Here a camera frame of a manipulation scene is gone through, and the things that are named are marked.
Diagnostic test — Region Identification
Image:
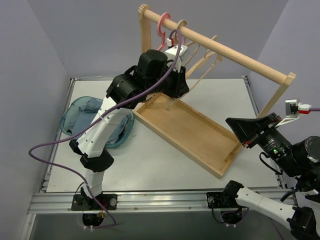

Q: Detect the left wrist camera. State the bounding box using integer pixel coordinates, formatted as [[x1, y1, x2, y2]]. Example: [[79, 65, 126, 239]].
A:
[[164, 37, 191, 72]]

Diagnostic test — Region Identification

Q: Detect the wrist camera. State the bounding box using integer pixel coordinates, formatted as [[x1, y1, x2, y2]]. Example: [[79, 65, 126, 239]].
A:
[[164, 37, 191, 72], [276, 98, 312, 127]]

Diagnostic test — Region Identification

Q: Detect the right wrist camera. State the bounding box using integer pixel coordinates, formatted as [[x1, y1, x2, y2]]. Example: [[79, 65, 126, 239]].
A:
[[276, 98, 312, 127]]

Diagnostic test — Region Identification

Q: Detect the pink plastic hanger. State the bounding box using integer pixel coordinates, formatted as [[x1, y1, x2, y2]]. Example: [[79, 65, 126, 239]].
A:
[[157, 12, 171, 51]]

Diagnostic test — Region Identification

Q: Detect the beige hanger of white garment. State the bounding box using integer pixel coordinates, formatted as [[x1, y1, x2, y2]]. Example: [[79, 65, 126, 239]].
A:
[[174, 19, 201, 73]]

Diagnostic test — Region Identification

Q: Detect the teal plastic basin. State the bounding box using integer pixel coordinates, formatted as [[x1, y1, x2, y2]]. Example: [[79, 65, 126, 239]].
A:
[[59, 96, 136, 150]]

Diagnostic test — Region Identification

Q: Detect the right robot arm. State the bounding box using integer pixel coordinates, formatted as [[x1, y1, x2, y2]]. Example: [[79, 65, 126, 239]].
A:
[[221, 113, 320, 240]]

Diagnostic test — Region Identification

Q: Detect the beige hanger of denim skirt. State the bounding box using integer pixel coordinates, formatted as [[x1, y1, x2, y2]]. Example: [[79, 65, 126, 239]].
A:
[[164, 48, 223, 111]]

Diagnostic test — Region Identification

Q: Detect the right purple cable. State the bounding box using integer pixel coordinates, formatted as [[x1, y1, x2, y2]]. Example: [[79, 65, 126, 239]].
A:
[[221, 106, 320, 240]]

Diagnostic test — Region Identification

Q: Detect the wooden clothes rack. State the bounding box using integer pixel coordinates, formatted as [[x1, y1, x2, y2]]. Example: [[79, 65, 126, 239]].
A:
[[132, 3, 297, 180]]

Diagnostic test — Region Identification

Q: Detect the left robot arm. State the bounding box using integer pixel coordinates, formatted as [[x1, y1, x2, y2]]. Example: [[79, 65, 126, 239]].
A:
[[69, 45, 189, 210]]

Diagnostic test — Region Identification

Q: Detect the aluminium mounting rail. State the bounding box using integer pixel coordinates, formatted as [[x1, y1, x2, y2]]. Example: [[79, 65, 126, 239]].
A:
[[26, 190, 299, 213]]

